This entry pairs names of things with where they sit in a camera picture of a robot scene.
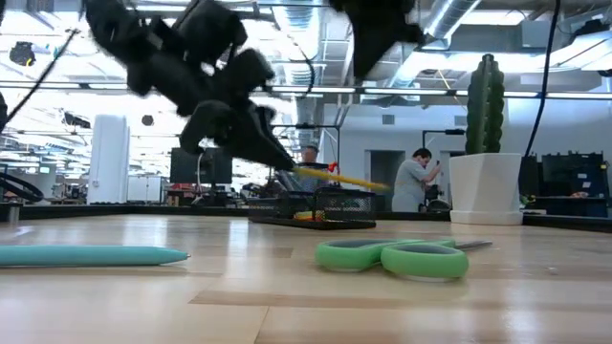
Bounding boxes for thick black cable loop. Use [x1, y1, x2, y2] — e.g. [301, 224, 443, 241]
[0, 171, 45, 204]

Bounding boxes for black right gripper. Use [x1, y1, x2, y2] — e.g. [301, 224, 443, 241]
[329, 0, 426, 81]

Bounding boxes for green handled scissors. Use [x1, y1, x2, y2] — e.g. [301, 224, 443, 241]
[314, 237, 493, 283]

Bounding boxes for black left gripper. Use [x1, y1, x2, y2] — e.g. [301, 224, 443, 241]
[126, 47, 296, 172]

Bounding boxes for thick teal pen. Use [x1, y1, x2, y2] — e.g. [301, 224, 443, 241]
[0, 245, 191, 269]

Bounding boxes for silver ventilation duct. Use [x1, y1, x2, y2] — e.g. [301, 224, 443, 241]
[276, 0, 332, 87]
[410, 0, 484, 92]

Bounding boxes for yellow pencil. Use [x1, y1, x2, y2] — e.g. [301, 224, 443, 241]
[292, 165, 391, 192]

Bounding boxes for black storage bins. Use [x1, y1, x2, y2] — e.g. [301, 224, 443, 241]
[518, 151, 611, 219]

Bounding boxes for black computer monitor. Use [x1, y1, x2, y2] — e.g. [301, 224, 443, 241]
[169, 147, 234, 185]

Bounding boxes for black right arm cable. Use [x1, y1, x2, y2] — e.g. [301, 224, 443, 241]
[524, 0, 561, 159]

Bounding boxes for white pillar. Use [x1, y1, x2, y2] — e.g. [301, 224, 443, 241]
[87, 114, 131, 205]

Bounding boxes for black mesh desk organizer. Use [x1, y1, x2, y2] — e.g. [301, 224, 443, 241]
[248, 161, 379, 231]

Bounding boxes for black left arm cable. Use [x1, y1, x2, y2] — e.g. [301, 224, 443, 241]
[0, 28, 80, 126]

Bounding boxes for green cactus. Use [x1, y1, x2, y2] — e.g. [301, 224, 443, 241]
[466, 54, 507, 155]

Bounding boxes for standing person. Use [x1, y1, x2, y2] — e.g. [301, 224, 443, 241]
[391, 147, 442, 213]

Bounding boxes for black aluminium table frame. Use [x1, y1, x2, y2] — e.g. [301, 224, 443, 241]
[0, 203, 612, 235]

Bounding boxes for black pole stand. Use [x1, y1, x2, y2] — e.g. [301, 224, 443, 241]
[421, 128, 468, 163]

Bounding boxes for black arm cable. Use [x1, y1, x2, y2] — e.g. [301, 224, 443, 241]
[0, 28, 80, 126]
[524, 0, 561, 159]

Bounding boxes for white plant pot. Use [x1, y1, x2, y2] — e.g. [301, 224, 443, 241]
[448, 152, 524, 226]

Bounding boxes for black background gantry frame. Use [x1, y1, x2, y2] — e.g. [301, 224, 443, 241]
[270, 123, 341, 166]

